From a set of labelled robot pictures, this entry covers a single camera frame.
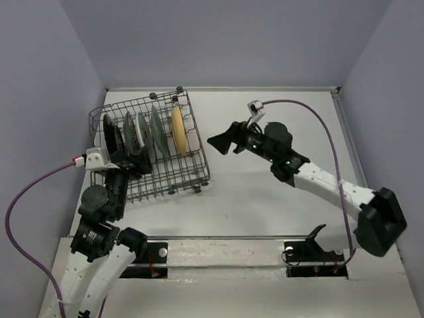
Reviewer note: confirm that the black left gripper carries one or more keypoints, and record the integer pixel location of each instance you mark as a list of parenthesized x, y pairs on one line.
[(143, 165)]

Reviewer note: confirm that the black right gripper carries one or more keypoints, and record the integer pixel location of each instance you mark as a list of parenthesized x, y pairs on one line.
[(236, 133)]

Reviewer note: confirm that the black rimmed striped plate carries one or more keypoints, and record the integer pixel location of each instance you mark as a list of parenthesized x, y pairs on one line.
[(112, 135)]

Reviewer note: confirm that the white watermelon pattern plate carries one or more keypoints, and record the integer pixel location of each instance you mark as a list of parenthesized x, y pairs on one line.
[(144, 136)]

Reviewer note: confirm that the blue floral plate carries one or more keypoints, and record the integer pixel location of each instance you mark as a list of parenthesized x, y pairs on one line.
[(130, 136)]

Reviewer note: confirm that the teal blue plate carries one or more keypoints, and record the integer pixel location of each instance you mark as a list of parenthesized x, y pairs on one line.
[(159, 133)]

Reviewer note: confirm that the yellow plate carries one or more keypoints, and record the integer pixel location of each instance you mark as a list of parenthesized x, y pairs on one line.
[(178, 131)]

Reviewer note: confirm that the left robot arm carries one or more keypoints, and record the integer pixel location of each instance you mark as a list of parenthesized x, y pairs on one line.
[(99, 251)]

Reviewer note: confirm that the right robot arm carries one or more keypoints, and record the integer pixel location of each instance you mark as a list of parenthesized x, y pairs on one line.
[(377, 213)]

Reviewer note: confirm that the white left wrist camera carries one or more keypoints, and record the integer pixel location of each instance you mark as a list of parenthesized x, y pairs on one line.
[(95, 159)]

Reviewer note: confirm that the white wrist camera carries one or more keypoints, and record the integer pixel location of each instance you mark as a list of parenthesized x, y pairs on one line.
[(95, 159), (256, 109)]

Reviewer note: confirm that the grey wire dish rack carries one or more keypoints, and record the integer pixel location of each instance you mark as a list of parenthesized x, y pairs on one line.
[(178, 173)]

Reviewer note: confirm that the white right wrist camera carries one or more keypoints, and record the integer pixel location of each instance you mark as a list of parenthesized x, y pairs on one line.
[(256, 109)]

